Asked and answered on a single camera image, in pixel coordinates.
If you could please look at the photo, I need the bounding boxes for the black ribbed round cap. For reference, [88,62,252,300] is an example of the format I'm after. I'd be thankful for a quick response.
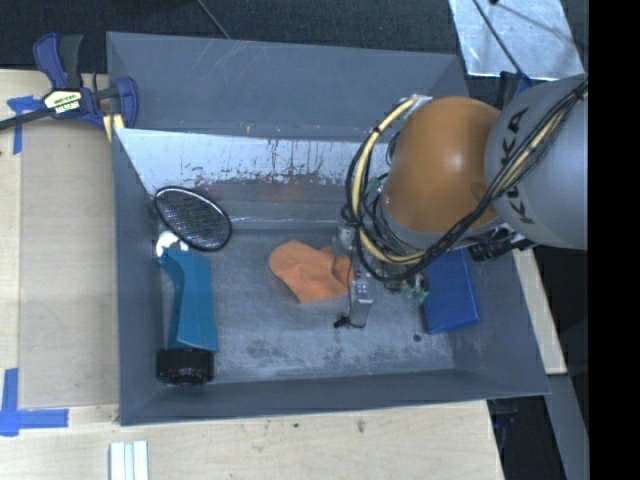
[155,348,216,387]

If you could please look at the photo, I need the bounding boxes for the blue flat block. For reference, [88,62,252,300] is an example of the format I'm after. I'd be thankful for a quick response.
[421,246,482,336]

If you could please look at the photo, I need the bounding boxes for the small white round object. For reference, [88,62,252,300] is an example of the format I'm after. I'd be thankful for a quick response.
[155,232,190,259]

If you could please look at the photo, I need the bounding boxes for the black oval mesh strainer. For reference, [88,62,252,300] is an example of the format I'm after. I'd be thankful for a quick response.
[152,186,234,253]

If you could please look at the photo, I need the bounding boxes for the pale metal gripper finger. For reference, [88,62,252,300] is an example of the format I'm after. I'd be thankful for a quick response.
[348,281,363,328]
[360,281,375,329]

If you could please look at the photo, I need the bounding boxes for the orange cloth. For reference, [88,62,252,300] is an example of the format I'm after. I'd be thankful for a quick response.
[267,239,357,305]

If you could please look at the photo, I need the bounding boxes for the black cylinder on white bracket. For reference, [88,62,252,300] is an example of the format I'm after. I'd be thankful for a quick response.
[468,229,539,264]

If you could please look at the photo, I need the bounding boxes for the grey metal bin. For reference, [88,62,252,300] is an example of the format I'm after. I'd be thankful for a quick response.
[105,31,552,427]

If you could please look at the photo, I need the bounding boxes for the pale wood flat board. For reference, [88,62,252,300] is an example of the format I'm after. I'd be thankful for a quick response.
[17,115,122,410]

